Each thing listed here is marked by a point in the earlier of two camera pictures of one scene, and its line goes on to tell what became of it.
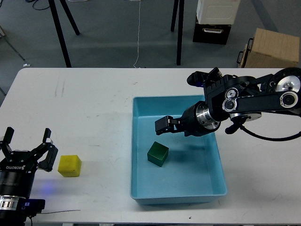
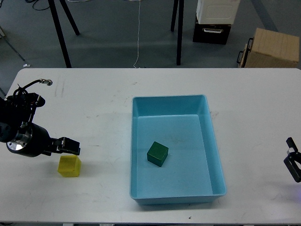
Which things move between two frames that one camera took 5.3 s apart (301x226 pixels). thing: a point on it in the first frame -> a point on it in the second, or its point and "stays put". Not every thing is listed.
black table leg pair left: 59,31 stays put
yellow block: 69,165 stays put
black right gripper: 193,122 -> 294,154
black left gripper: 16,178 -> 33,140
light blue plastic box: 191,174 stays put
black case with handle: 211,34 stays put
